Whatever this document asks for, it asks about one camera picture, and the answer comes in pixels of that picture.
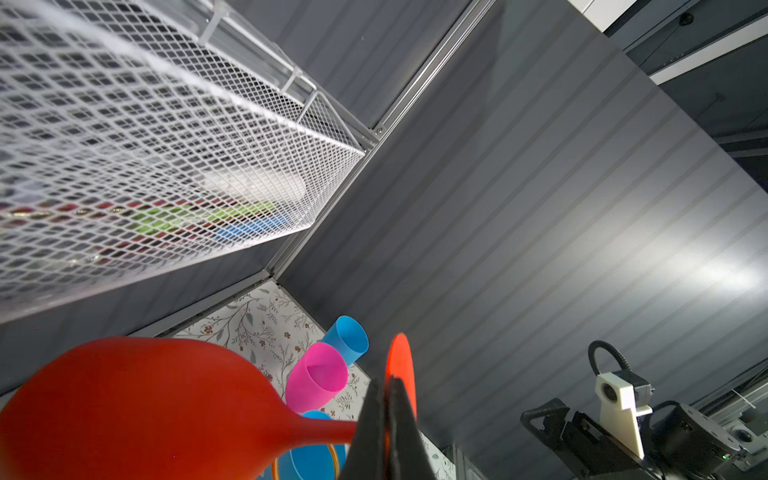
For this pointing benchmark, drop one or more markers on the white wire mesh basket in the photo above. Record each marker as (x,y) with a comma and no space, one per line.
(110,110)

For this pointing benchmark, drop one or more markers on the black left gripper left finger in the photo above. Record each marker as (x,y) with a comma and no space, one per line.
(367,457)

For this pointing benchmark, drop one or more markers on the gold wine glass rack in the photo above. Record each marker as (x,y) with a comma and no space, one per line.
(310,462)

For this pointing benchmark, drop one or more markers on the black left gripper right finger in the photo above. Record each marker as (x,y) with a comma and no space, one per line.
(406,455)

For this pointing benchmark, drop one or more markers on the pink wine glass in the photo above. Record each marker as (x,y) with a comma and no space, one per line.
(316,379)

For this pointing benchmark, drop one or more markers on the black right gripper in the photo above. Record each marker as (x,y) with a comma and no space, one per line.
(586,448)

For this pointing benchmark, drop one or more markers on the red wine glass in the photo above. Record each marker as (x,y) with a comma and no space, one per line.
(156,408)

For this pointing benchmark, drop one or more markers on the blue wine glass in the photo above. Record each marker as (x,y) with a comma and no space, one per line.
(341,448)
(348,338)

